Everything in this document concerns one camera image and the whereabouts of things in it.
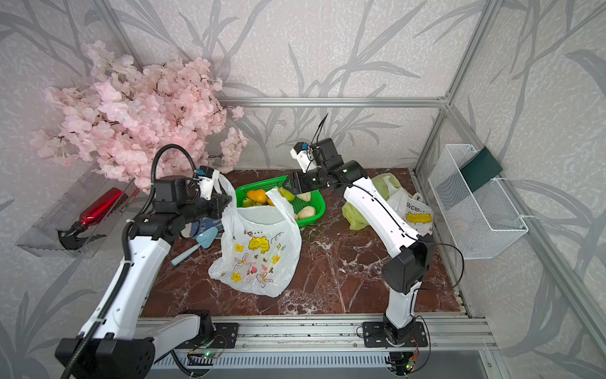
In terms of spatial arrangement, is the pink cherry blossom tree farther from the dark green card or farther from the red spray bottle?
the dark green card

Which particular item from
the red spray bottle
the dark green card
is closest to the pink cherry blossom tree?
the red spray bottle

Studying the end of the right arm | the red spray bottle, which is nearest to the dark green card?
the end of the right arm

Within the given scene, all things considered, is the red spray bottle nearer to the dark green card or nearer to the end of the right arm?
the end of the right arm

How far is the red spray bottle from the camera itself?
60cm

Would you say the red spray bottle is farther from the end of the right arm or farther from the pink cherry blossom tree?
the end of the right arm
